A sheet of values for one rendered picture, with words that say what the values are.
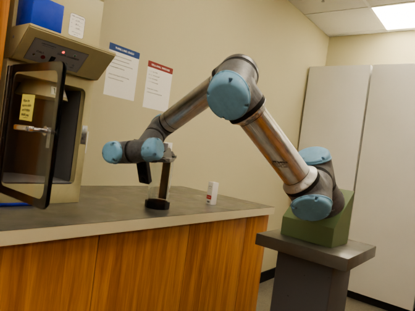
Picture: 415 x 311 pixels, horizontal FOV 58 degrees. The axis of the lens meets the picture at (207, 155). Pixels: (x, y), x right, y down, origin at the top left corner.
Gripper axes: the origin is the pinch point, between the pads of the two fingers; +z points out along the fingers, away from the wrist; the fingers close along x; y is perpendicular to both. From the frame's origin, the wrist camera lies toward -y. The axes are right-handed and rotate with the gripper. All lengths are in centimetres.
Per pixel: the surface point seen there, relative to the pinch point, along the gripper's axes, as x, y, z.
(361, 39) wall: -55, 140, 296
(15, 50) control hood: 26, 30, -53
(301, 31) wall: -2, 128, 236
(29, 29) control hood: 19, 36, -54
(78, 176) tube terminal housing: 22.2, -9.8, -23.3
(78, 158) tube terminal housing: 22.5, -2.8, -24.2
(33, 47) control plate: 22, 32, -50
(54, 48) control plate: 19, 33, -44
